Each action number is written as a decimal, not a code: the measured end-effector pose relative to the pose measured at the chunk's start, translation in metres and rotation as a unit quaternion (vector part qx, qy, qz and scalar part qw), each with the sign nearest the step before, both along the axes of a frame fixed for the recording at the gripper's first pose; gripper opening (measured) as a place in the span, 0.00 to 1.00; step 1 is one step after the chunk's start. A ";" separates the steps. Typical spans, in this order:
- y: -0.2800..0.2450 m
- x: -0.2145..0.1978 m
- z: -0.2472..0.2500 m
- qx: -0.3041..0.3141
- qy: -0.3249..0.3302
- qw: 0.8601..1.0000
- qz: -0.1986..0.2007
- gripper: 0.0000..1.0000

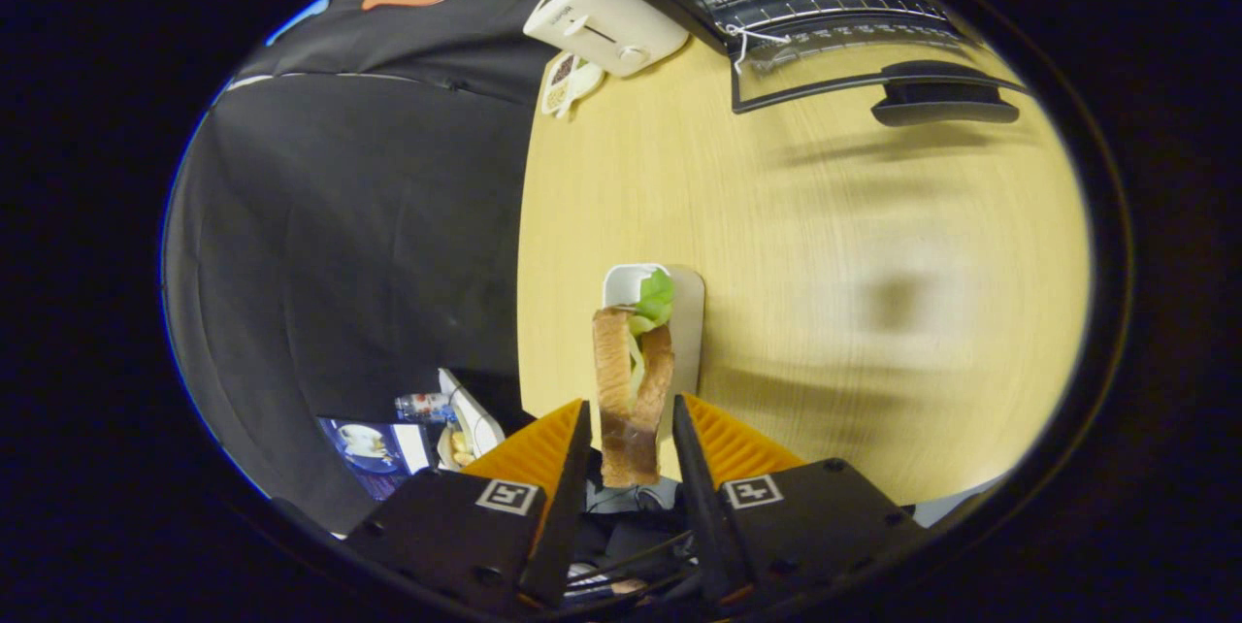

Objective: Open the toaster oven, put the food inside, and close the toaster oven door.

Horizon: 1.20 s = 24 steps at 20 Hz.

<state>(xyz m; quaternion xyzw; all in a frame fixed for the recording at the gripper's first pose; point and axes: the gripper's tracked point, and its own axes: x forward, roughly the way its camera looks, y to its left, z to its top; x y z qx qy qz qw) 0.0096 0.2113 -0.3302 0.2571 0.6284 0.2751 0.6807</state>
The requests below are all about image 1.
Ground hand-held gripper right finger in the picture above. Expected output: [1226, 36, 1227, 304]
[671, 394, 931, 609]

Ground toast lettuce sandwich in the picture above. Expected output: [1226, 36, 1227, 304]
[592, 269, 676, 489]

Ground black backdrop cloth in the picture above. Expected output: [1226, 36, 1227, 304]
[160, 0, 641, 537]

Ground white pop-up toaster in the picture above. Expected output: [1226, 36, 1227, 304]
[522, 0, 690, 78]

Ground white plastic tray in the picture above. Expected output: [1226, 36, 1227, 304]
[437, 368, 506, 469]

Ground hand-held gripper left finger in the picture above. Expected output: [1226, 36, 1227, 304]
[342, 398, 595, 616]

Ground blue printed box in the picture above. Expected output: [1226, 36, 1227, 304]
[318, 417, 433, 500]

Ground white string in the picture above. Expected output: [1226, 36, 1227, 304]
[726, 21, 793, 73]

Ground small white snack plate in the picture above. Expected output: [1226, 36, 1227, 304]
[540, 52, 605, 119]

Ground clear bottle red label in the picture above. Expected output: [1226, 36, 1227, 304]
[395, 392, 455, 422]

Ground black cable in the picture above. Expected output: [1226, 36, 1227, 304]
[563, 531, 698, 597]

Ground white rectangular plate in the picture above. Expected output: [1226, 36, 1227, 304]
[590, 262, 706, 483]

